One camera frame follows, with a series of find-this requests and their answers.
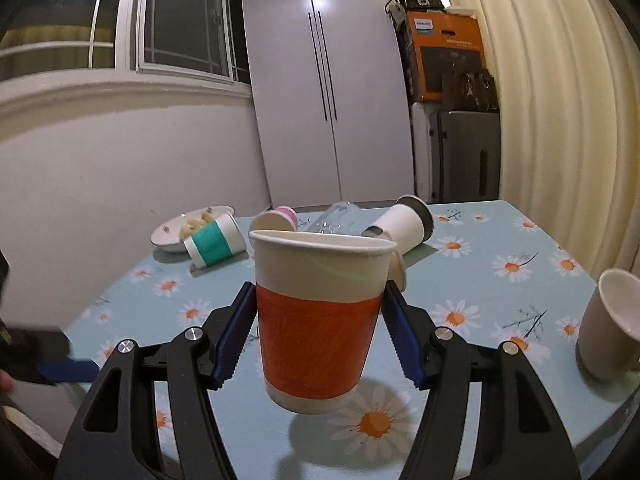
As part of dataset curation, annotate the orange white paper cup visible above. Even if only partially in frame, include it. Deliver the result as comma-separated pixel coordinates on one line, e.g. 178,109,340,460
250,230,397,415

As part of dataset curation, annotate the brown kraft paper cup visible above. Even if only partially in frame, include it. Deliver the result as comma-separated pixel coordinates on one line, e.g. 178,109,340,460
387,250,407,292

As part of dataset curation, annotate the teal white paper cup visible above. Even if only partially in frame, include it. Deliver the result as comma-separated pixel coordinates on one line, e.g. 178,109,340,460
183,212,246,269

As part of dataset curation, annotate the white cup black lid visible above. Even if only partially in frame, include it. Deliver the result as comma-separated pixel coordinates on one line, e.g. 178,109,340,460
362,195,434,255

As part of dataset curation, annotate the pink white paper cup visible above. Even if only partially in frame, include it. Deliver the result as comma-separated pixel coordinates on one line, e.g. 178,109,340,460
248,206,298,232

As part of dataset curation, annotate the person left hand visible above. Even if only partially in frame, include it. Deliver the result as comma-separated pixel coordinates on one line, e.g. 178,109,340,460
0,370,14,393

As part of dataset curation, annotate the beige ceramic mug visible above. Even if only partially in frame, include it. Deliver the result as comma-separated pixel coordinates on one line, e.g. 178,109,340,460
577,269,639,382

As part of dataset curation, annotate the blue daisy tablecloth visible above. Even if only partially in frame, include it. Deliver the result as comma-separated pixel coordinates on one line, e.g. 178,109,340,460
66,202,639,479

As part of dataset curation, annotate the white plate with snacks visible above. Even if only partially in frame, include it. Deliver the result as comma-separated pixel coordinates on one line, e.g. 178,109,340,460
151,205,235,254

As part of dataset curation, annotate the clear glass tumbler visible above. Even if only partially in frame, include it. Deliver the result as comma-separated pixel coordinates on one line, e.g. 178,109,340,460
306,202,361,235

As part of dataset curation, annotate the grey suitcase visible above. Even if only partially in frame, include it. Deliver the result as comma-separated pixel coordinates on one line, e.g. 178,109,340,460
410,102,501,204

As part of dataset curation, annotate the brown handbag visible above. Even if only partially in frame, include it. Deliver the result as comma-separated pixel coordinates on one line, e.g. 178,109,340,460
442,67,499,113

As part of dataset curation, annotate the cream curtain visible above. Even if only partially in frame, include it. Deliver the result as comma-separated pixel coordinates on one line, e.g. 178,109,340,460
451,0,639,275

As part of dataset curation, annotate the orange cardboard box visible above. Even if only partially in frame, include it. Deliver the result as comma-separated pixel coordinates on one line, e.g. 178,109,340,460
399,11,487,102

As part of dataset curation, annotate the white double-door cabinet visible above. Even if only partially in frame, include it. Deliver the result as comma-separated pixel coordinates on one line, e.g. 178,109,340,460
242,0,413,208

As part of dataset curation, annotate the window with white frame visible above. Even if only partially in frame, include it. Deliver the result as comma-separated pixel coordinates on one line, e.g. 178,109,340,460
1,0,250,84

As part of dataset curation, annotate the black camera bag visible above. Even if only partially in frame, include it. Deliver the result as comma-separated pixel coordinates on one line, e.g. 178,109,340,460
384,0,445,30

